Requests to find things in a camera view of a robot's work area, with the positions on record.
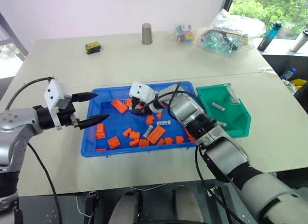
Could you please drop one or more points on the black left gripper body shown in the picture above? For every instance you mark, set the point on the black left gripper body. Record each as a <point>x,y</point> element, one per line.
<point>67,115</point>

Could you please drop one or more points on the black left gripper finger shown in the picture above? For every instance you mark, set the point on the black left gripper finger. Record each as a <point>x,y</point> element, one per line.
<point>93,120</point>
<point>84,96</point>

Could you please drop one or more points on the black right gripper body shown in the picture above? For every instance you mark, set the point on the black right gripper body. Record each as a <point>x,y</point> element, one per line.
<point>136,100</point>

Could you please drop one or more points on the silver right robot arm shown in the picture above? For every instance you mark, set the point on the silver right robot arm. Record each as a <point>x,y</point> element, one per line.
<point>190,110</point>

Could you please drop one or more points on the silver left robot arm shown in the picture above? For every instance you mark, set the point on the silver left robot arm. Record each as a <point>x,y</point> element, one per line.
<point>14,120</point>

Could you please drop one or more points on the blue plastic bin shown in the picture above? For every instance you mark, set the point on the blue plastic bin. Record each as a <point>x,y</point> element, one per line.
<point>96,108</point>

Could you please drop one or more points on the green plastic bin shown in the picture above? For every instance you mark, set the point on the green plastic bin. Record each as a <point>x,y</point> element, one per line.
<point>240,118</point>

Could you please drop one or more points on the large orange toy brick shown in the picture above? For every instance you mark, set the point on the large orange toy brick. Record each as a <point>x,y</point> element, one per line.
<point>119,106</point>
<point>156,134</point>

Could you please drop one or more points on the yellow black board eraser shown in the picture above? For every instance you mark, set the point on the yellow black board eraser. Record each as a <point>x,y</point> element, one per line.
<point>93,48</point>

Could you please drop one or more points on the grey metal cup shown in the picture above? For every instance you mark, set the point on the grey metal cup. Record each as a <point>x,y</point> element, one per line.
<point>147,33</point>

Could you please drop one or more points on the clear box of coloured bricks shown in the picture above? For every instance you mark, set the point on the clear box of coloured bricks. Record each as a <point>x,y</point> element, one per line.
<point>184,34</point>

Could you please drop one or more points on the clear label holder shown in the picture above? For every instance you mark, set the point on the clear label holder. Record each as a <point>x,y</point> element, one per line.
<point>234,96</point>

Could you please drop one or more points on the clear plastic bag of parts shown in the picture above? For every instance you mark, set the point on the clear plastic bag of parts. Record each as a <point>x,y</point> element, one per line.
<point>228,36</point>

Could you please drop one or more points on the teal black drinking bottle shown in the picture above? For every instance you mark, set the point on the teal black drinking bottle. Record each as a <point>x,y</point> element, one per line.
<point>269,36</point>

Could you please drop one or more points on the clear bottle with blue cap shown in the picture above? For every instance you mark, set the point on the clear bottle with blue cap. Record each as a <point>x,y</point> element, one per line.
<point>288,75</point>

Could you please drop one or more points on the yellow object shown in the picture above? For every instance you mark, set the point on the yellow object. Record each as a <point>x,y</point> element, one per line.
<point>299,83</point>

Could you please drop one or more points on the white drinking bottle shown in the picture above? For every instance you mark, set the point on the white drinking bottle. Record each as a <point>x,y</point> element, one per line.
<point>299,42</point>

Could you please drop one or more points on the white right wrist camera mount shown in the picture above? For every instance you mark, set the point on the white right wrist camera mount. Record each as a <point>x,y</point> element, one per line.
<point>142,90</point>

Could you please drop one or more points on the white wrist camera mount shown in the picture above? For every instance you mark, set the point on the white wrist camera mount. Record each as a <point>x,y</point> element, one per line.
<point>54,91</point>
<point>142,90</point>

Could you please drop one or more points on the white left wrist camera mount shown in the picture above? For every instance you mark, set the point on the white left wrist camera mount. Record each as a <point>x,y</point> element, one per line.
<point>54,91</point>

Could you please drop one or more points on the dark window frame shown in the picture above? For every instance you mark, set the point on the dark window frame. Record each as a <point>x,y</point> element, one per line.
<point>12,31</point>

